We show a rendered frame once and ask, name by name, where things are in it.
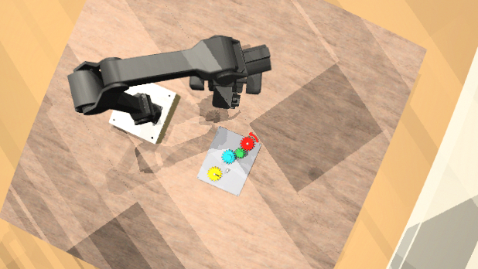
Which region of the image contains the red gear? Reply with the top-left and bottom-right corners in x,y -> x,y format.
240,137 -> 255,151

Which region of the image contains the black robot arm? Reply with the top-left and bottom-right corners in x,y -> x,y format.
67,35 -> 272,125

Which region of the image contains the yellow gear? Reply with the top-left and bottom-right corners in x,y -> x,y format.
207,166 -> 222,181

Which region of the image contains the green gear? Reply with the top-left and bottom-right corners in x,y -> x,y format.
235,148 -> 246,159

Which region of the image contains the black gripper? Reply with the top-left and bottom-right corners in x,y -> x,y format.
189,73 -> 262,94

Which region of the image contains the teal gear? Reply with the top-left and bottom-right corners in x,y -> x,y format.
221,149 -> 237,164

